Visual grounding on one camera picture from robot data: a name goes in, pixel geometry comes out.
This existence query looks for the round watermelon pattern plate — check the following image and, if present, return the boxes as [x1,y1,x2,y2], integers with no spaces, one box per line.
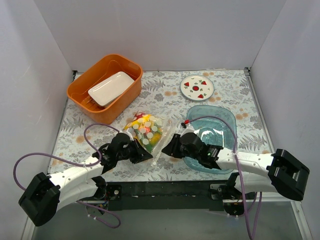
[180,74,215,102]

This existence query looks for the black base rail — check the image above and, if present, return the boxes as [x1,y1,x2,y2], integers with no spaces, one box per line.
[77,180,258,213]

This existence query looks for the yellow fake food in bag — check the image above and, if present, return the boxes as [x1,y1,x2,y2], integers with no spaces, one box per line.
[124,114,163,135]

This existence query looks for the clear teal plastic tray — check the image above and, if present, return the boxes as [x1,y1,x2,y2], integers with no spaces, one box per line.
[183,104,238,175]

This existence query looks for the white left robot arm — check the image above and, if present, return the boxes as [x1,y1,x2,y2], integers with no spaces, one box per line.
[18,133,153,227]

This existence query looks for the yellow orange fake mango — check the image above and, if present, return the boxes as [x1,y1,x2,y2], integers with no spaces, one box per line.
[142,132,162,152]

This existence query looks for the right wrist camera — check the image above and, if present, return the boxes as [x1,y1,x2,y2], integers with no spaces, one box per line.
[180,119,195,135]

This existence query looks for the polka dot zip top bag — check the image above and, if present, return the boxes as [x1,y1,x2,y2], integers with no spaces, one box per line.
[123,112,178,166]

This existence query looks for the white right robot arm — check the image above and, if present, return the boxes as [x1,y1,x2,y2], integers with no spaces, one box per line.
[161,132,310,202]

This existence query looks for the orange plastic bin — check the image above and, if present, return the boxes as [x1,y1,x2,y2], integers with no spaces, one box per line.
[67,54,143,124]

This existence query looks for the white rectangular dish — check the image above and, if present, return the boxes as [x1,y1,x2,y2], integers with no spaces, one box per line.
[88,71,135,107]

